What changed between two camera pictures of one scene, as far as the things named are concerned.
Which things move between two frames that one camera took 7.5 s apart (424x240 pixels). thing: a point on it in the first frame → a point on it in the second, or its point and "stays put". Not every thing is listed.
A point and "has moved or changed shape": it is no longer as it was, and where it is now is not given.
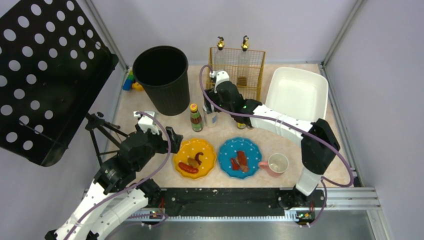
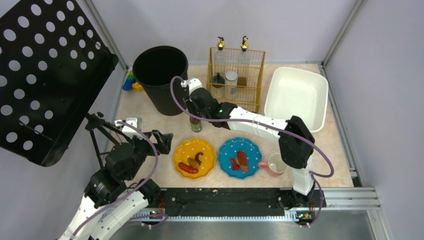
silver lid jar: x=210 y=118 has moved or changed shape
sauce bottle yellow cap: x=195 y=118 stays put
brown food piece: x=192 y=162 stays put
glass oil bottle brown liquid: x=244 y=79 stays put
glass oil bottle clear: x=221 y=62 stays put
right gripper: x=209 y=100 → x=194 y=110
